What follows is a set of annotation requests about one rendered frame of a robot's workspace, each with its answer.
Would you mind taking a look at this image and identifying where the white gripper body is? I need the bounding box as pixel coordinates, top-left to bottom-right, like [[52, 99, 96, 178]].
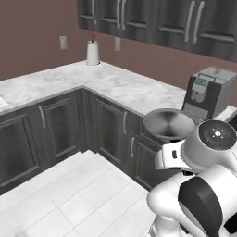
[[154, 146, 170, 171]]

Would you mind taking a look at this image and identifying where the grey metal pan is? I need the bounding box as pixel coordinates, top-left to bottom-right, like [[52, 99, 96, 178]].
[[143, 107, 196, 142]]

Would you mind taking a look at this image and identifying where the dark base cupboard door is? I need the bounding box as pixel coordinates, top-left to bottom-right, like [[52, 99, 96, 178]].
[[92, 95, 129, 169], [38, 95, 85, 168], [131, 134, 183, 191], [0, 112, 42, 190]]

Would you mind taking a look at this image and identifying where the grey coffee machine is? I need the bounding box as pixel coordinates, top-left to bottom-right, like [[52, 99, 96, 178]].
[[181, 66, 237, 121]]

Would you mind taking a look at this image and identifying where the white paper towel roll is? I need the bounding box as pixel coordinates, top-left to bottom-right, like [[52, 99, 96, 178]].
[[85, 32, 102, 67]]

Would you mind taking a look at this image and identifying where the silver base cupboard handle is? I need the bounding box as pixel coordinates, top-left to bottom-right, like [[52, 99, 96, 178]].
[[130, 136, 136, 159], [37, 105, 47, 130], [122, 110, 129, 135]]

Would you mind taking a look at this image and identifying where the white wall outlet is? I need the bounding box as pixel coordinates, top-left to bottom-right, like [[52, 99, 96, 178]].
[[58, 34, 69, 51], [114, 36, 122, 52]]

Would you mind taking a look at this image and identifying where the dark wall cupboard door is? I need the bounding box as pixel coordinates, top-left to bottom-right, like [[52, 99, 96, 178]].
[[152, 0, 196, 53], [120, 0, 155, 44], [77, 0, 100, 32], [97, 0, 122, 36], [193, 0, 237, 63]]

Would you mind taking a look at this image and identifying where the silver wall cupboard handle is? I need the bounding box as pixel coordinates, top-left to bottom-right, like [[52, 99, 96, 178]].
[[192, 0, 206, 44], [91, 0, 97, 26], [116, 0, 121, 31], [183, 0, 196, 43], [120, 0, 127, 31]]

